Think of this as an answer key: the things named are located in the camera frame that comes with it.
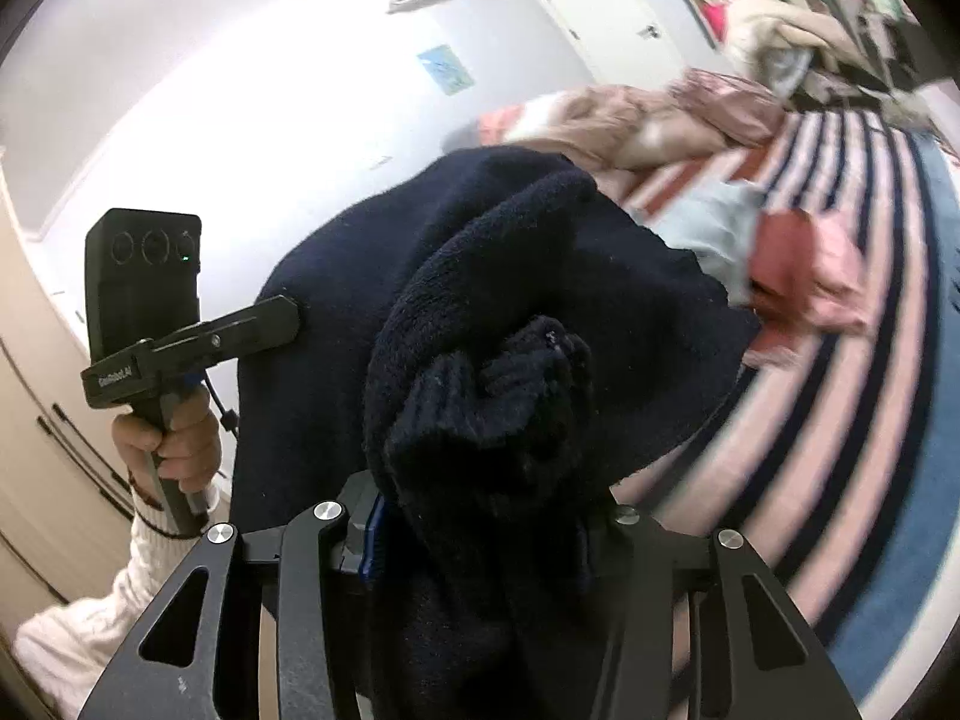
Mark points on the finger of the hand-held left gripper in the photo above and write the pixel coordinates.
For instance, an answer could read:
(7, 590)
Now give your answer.
(240, 326)

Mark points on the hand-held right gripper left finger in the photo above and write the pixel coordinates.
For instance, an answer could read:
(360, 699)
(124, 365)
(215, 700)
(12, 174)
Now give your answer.
(373, 540)

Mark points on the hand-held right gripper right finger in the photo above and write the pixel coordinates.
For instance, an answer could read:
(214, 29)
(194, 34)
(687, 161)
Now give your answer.
(637, 532)

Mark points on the navy planet sweater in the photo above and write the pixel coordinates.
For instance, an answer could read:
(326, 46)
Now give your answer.
(465, 277)

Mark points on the person's left forearm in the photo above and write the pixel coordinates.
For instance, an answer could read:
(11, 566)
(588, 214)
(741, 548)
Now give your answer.
(90, 615)

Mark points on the beige clothes pile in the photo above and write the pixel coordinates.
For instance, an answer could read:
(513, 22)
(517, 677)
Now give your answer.
(787, 37)

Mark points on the person's left hand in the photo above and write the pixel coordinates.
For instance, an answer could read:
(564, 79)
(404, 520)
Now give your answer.
(191, 450)

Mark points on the striped bedsheet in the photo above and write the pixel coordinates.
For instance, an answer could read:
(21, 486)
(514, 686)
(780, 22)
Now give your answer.
(847, 427)

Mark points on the light blue garment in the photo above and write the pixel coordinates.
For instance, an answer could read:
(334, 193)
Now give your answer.
(712, 232)

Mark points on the red garment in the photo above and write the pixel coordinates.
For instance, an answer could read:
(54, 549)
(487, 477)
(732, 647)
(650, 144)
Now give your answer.
(780, 255)

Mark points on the pink garment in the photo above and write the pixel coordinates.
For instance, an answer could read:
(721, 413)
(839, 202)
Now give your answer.
(836, 277)

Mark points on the pink quilt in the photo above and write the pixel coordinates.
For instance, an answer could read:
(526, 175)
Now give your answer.
(600, 127)

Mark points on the white door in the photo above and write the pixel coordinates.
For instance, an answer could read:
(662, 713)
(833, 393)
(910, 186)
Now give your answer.
(600, 7)

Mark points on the small blue wall poster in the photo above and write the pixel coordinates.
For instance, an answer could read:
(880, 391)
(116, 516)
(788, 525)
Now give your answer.
(446, 70)

